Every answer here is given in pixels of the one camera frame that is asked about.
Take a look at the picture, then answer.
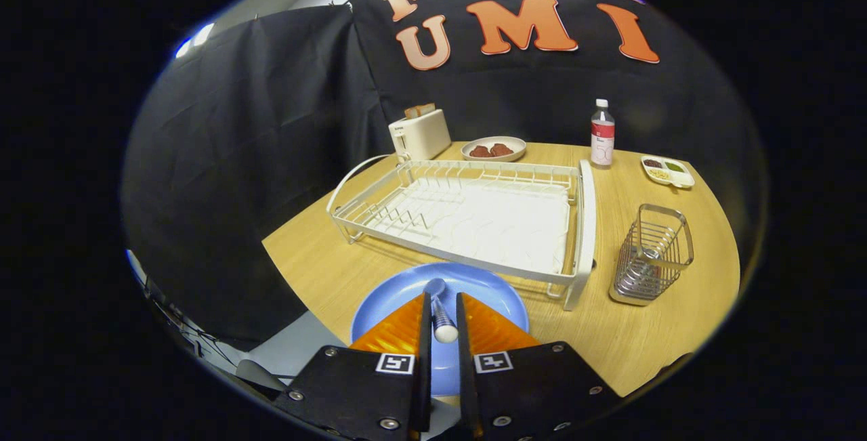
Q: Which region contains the clear bottle with red label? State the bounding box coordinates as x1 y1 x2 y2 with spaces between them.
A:
591 99 616 169

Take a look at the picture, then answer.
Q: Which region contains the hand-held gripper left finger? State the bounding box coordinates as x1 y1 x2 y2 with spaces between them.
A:
271 292 433 441

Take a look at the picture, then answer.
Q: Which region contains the spoon with blue striped handle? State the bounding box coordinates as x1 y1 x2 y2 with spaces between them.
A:
423 278 459 343

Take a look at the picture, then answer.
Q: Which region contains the metal wire basket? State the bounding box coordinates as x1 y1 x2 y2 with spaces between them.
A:
609 204 695 307

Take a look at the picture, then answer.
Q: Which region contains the black backdrop cloth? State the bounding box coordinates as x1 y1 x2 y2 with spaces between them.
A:
122 0 766 343

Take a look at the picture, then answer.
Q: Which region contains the dark cable bundle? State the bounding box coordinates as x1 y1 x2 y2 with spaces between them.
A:
139 272 224 359

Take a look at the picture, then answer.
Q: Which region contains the white wire dish rack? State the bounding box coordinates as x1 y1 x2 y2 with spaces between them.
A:
326 154 598 312

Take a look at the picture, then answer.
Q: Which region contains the ceiling light tube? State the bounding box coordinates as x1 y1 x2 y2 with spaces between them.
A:
175 22 216 59

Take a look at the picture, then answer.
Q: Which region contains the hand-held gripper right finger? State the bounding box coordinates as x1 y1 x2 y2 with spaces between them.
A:
455 292 620 441

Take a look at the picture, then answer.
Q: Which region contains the blue plate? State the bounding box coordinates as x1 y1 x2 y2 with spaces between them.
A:
350 263 530 398

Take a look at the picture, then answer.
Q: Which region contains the white divided dish with beans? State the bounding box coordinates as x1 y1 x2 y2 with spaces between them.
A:
641 156 696 189

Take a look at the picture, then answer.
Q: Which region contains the white toaster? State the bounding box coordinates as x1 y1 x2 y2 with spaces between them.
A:
388 109 452 161

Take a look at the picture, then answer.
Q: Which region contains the beige plate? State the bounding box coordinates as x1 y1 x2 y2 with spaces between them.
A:
461 136 528 162

